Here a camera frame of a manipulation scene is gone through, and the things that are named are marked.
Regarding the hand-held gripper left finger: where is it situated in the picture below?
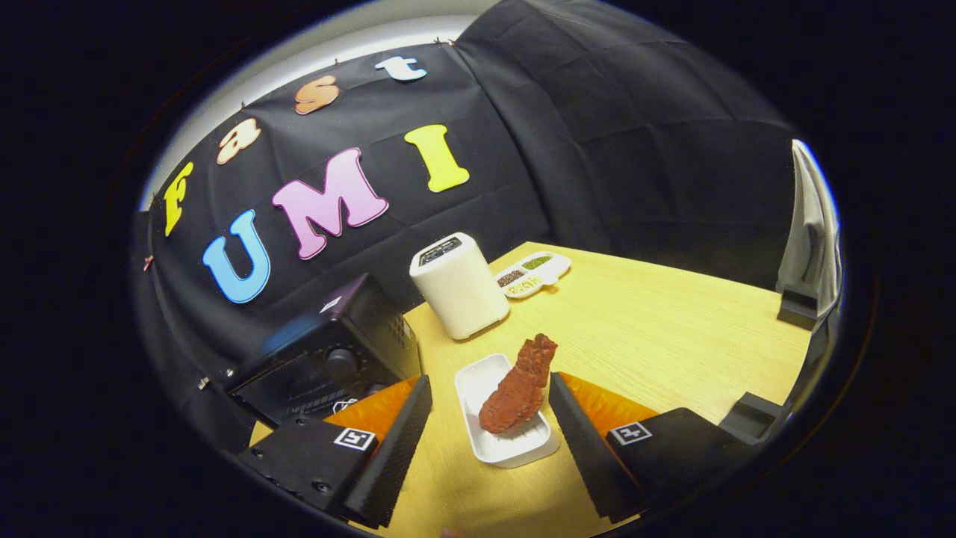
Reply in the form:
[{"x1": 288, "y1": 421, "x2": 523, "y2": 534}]
[{"x1": 238, "y1": 374, "x2": 434, "y2": 529}]

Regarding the white panel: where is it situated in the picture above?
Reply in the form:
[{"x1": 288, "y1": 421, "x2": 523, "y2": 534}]
[{"x1": 775, "y1": 139, "x2": 843, "y2": 322}]

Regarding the white divided snack dish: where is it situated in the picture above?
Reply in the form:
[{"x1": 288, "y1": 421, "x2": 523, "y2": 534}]
[{"x1": 497, "y1": 251, "x2": 572, "y2": 300}]

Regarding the black backdrop cloth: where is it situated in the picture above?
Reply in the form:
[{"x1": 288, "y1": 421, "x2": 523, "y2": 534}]
[{"x1": 134, "y1": 0, "x2": 796, "y2": 449}]

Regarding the black table bracket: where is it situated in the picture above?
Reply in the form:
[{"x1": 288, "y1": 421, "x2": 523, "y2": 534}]
[
  {"x1": 777, "y1": 288, "x2": 819, "y2": 331},
  {"x1": 719, "y1": 391, "x2": 785, "y2": 447}
]

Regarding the white rectangular tray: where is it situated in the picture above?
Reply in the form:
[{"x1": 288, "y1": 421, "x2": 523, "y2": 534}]
[{"x1": 454, "y1": 353, "x2": 562, "y2": 469}]

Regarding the brown fried chicken piece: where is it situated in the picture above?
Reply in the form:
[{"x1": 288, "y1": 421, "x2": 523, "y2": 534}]
[{"x1": 478, "y1": 333, "x2": 559, "y2": 435}]

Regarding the cream white toaster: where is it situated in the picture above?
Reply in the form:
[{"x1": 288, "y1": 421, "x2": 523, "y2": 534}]
[{"x1": 409, "y1": 232, "x2": 511, "y2": 341}]

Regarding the black toaster oven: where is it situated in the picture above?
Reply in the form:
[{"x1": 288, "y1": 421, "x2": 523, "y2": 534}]
[{"x1": 226, "y1": 272, "x2": 423, "y2": 428}]

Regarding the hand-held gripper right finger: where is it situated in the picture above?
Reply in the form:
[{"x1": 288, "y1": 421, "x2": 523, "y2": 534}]
[{"x1": 547, "y1": 371, "x2": 755, "y2": 524}]

